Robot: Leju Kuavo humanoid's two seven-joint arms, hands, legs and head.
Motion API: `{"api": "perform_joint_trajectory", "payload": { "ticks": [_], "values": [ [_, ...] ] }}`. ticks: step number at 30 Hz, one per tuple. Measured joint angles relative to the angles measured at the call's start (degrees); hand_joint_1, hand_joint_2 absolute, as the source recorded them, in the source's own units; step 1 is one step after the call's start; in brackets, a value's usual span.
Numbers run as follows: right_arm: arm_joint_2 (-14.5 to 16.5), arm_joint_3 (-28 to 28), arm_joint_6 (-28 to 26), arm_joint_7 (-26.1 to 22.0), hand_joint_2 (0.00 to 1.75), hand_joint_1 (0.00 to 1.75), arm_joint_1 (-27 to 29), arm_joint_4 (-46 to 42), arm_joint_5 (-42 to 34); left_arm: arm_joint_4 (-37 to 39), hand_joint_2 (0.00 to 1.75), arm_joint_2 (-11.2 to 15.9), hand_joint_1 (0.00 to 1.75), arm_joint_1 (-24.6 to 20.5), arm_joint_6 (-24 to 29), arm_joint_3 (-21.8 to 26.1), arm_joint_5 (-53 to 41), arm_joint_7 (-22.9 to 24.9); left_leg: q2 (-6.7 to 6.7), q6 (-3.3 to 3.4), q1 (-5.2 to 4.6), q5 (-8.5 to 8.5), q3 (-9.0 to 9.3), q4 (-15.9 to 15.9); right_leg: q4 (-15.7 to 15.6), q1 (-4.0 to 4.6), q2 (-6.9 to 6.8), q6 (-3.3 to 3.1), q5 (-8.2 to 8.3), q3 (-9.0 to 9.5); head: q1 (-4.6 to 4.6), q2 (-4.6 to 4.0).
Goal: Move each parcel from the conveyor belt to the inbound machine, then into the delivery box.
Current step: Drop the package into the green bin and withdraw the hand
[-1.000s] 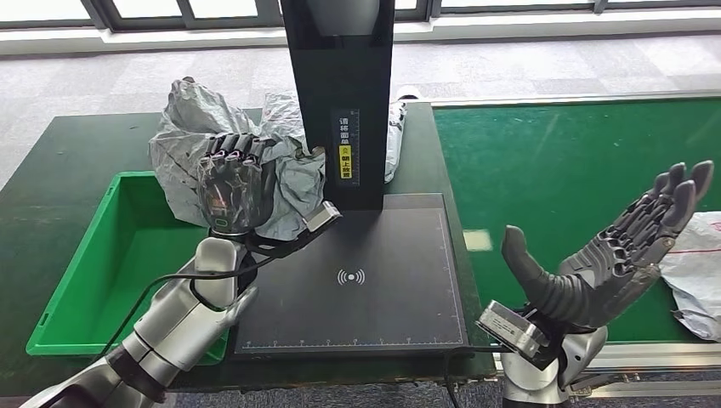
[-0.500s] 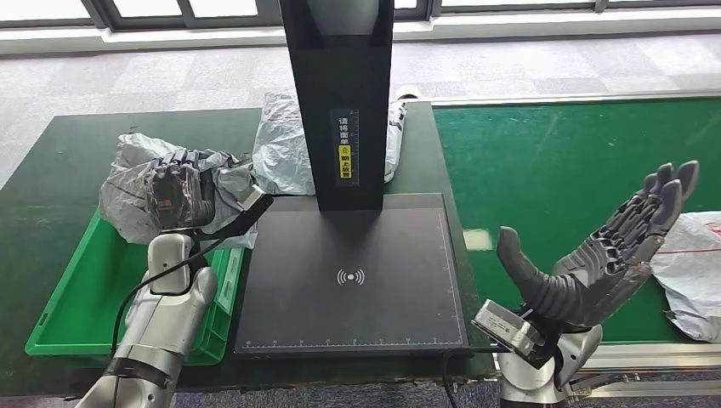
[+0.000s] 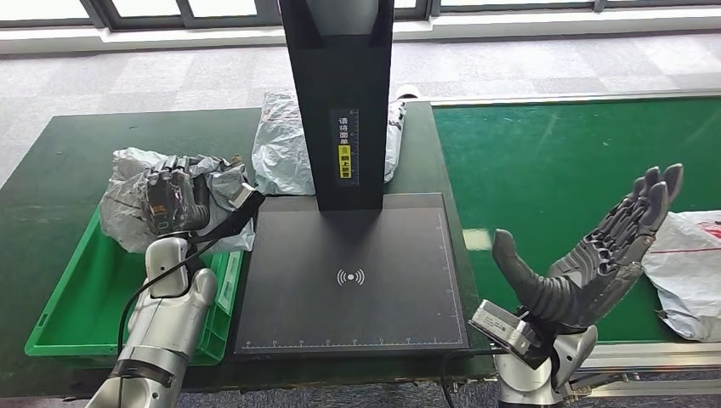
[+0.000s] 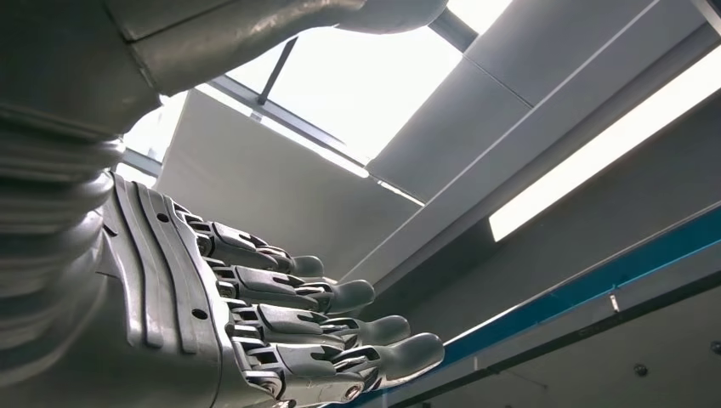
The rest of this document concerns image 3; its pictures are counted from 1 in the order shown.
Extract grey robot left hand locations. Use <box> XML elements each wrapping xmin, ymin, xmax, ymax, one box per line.
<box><xmin>140</xmin><ymin>156</ymin><xmax>214</xmax><ymax>236</ymax></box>

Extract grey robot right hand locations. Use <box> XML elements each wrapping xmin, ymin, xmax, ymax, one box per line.
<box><xmin>491</xmin><ymin>163</ymin><xmax>685</xmax><ymax>331</ymax></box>

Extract grey-blue parcel dark red print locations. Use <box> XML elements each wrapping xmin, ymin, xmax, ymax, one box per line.
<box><xmin>99</xmin><ymin>147</ymin><xmax>258</xmax><ymax>254</ymax></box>

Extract white parcel with QR codes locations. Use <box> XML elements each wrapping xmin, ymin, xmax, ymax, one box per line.
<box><xmin>642</xmin><ymin>209</ymin><xmax>721</xmax><ymax>343</ymax></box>

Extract crumpled grey parcel bag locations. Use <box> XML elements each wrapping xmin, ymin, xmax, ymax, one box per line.
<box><xmin>252</xmin><ymin>93</ymin><xmax>408</xmax><ymax>197</ymax></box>

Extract green conveyor belt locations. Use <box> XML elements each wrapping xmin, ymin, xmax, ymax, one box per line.
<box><xmin>432</xmin><ymin>96</ymin><xmax>721</xmax><ymax>344</ymax></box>

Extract black inbound scanner machine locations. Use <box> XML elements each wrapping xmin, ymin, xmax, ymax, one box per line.
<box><xmin>233</xmin><ymin>0</ymin><xmax>471</xmax><ymax>357</ymax></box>

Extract green plastic crate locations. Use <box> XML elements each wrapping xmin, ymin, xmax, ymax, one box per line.
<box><xmin>24</xmin><ymin>205</ymin><xmax>244</xmax><ymax>366</ymax></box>

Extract black yellow label strip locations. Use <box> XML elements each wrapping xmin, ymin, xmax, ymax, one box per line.
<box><xmin>330</xmin><ymin>108</ymin><xmax>360</xmax><ymax>187</ymax></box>

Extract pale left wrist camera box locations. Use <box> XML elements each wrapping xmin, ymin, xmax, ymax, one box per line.
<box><xmin>226</xmin><ymin>181</ymin><xmax>266</xmax><ymax>218</ymax></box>

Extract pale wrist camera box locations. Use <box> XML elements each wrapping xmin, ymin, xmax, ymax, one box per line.
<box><xmin>468</xmin><ymin>299</ymin><xmax>543</xmax><ymax>363</ymax></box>
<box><xmin>226</xmin><ymin>181</ymin><xmax>266</xmax><ymax>218</ymax></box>

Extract aluminium conveyor frame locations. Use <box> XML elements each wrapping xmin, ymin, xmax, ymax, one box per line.
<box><xmin>413</xmin><ymin>88</ymin><xmax>721</xmax><ymax>398</ymax></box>

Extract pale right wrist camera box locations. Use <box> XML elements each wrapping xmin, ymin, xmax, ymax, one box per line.
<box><xmin>468</xmin><ymin>299</ymin><xmax>543</xmax><ymax>363</ymax></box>

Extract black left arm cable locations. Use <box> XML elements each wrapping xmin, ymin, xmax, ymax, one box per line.
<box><xmin>115</xmin><ymin>233</ymin><xmax>226</xmax><ymax>408</ymax></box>

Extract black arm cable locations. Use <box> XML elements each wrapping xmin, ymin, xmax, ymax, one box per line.
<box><xmin>439</xmin><ymin>349</ymin><xmax>469</xmax><ymax>408</ymax></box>
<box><xmin>115</xmin><ymin>233</ymin><xmax>226</xmax><ymax>408</ymax></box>

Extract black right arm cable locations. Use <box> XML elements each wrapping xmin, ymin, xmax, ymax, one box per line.
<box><xmin>439</xmin><ymin>349</ymin><xmax>469</xmax><ymax>408</ymax></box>

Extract black window frame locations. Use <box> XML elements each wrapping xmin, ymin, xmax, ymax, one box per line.
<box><xmin>0</xmin><ymin>0</ymin><xmax>721</xmax><ymax>31</ymax></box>

